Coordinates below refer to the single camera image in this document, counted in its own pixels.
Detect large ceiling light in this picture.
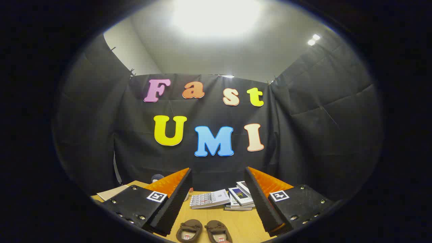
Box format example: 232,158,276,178
171,0,263,38

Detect beige fabric storage box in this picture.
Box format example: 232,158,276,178
96,181,149,201

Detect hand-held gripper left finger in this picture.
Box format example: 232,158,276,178
101,168,193,237

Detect white book dark cover picture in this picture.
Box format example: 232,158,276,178
236,181,252,197

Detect white book blue cover picture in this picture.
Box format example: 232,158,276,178
228,187,254,206

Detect white book black lettering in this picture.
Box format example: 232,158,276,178
229,196,255,209

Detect brown fuzzy shoe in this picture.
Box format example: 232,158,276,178
205,220,233,243
175,219,203,243

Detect black backdrop cloth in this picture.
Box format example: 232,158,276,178
54,34,383,203

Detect grey patterned cover book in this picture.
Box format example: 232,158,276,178
190,189,231,210

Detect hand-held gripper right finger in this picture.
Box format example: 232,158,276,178
244,166,334,237

